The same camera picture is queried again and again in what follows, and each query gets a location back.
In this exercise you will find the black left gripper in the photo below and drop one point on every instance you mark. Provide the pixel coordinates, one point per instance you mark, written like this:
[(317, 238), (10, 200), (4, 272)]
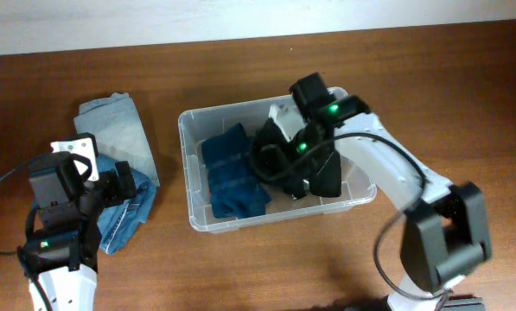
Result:
[(118, 189)]

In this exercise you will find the light grey folded jeans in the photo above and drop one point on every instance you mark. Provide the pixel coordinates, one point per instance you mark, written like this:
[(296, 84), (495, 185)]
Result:
[(119, 132)]

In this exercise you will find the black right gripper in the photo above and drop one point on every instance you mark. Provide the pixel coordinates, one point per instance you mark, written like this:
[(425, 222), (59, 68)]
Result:
[(297, 157)]

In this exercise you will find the black garment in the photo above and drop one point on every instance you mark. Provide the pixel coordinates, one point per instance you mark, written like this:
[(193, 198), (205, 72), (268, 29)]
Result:
[(272, 154), (326, 182)]

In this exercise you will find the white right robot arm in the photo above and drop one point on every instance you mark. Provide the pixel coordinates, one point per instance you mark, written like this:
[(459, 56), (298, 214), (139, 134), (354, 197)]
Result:
[(446, 235)]

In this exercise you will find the dark blue garment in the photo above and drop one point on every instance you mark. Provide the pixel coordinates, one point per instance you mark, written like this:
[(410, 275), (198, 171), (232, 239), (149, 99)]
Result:
[(235, 191)]

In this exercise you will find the clear plastic storage container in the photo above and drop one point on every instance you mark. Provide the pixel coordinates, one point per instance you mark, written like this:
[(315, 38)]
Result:
[(197, 125)]

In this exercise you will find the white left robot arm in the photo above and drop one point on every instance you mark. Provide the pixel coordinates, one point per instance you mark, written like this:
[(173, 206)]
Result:
[(59, 256)]

